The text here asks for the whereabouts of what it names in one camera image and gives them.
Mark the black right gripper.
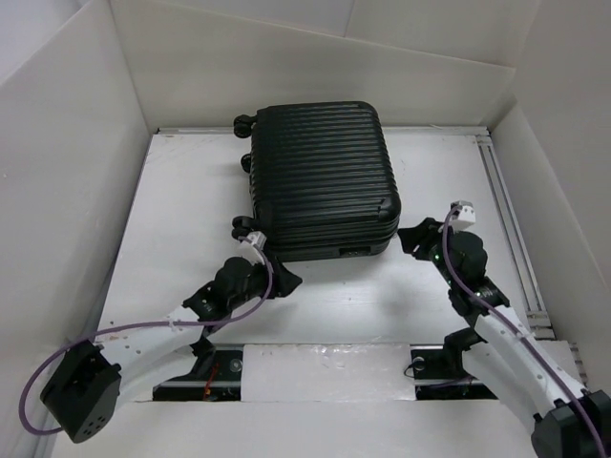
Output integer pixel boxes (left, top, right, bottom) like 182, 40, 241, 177
395, 217, 459, 288

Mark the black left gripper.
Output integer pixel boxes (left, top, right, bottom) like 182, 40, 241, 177
228, 254, 299, 310

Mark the black ribbed hard-shell suitcase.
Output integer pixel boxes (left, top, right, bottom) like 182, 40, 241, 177
232, 101, 401, 262

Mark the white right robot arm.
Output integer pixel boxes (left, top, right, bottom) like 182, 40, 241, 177
397, 201, 610, 457

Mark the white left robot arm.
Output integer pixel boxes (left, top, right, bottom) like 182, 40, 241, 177
40, 232, 303, 444

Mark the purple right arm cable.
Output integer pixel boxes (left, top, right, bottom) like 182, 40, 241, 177
441, 204, 607, 458

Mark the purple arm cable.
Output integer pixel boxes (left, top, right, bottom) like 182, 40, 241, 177
19, 236, 279, 436
441, 204, 607, 458

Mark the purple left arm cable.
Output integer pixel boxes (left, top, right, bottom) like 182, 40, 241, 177
19, 236, 279, 436

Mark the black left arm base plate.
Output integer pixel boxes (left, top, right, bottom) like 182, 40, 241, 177
152, 345, 244, 403

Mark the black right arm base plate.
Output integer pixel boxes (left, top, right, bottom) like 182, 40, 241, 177
404, 345, 496, 401

